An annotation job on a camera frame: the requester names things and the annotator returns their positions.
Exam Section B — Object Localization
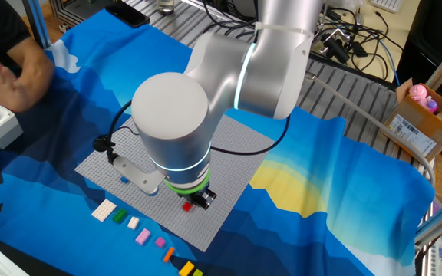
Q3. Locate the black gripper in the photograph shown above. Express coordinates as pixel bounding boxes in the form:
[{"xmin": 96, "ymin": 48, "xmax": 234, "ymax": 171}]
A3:
[{"xmin": 175, "ymin": 186, "xmax": 218, "ymax": 211}]

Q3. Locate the gray Lego baseplate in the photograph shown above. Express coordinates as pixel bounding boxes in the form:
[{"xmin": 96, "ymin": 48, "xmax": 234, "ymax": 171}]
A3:
[{"xmin": 74, "ymin": 114, "xmax": 275, "ymax": 253}]

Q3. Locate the large white Lego plate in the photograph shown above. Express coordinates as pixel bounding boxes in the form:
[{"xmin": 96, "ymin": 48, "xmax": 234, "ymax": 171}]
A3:
[{"xmin": 91, "ymin": 199, "xmax": 117, "ymax": 223}]

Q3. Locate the light pink Lego brick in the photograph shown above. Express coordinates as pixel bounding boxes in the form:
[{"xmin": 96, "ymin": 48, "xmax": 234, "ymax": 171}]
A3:
[{"xmin": 134, "ymin": 228, "xmax": 152, "ymax": 245}]

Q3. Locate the yellow Lego brick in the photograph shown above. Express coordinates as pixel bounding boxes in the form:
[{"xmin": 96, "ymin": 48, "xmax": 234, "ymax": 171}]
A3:
[{"xmin": 178, "ymin": 261, "xmax": 196, "ymax": 276}]

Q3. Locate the person's left hand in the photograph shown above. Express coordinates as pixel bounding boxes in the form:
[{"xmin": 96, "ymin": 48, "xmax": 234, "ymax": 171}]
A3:
[{"xmin": 0, "ymin": 48, "xmax": 32, "ymax": 113}]

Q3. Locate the blue landscape print cloth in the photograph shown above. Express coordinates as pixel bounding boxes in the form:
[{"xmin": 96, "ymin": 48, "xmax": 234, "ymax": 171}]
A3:
[{"xmin": 0, "ymin": 8, "xmax": 436, "ymax": 276}]

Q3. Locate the clear drinking glass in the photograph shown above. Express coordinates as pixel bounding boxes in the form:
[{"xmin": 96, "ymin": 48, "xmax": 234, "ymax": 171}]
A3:
[{"xmin": 155, "ymin": 0, "xmax": 176, "ymax": 15}]

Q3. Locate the black smartphone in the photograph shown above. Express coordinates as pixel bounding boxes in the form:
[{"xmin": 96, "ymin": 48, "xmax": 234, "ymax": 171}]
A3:
[{"xmin": 104, "ymin": 1, "xmax": 151, "ymax": 28}]

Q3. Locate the open cardboard box with label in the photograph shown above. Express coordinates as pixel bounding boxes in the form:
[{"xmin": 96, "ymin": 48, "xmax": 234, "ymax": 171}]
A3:
[{"xmin": 380, "ymin": 77, "xmax": 442, "ymax": 163}]

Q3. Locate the pink pig toy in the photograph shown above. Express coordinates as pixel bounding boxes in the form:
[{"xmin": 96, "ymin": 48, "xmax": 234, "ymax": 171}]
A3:
[{"xmin": 408, "ymin": 84, "xmax": 429, "ymax": 103}]

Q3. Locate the purple toy bottle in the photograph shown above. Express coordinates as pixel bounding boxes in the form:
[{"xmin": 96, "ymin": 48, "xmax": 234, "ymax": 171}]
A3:
[{"xmin": 421, "ymin": 97, "xmax": 439, "ymax": 114}]

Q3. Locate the white keyboard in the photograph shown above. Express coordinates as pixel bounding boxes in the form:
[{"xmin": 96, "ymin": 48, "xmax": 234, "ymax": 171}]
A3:
[{"xmin": 370, "ymin": 0, "xmax": 404, "ymax": 15}]

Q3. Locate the black cabinet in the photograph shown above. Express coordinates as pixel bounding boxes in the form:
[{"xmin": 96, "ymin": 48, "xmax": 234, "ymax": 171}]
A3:
[{"xmin": 395, "ymin": 0, "xmax": 442, "ymax": 113}]

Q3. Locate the green flange ring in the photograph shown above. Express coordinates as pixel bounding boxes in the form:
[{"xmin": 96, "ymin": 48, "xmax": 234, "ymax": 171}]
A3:
[{"xmin": 163, "ymin": 168, "xmax": 211, "ymax": 196}]

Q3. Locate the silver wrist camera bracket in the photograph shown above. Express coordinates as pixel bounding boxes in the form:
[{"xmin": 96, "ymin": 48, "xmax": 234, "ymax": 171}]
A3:
[{"xmin": 112, "ymin": 155, "xmax": 167, "ymax": 196}]

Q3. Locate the black cable bundle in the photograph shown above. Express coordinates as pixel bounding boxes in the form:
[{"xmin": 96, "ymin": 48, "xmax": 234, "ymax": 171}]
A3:
[{"xmin": 200, "ymin": 0, "xmax": 260, "ymax": 39}]

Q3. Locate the aluminium frame rail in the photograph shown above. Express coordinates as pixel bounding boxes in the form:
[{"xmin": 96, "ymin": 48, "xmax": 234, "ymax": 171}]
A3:
[{"xmin": 414, "ymin": 189, "xmax": 442, "ymax": 247}]

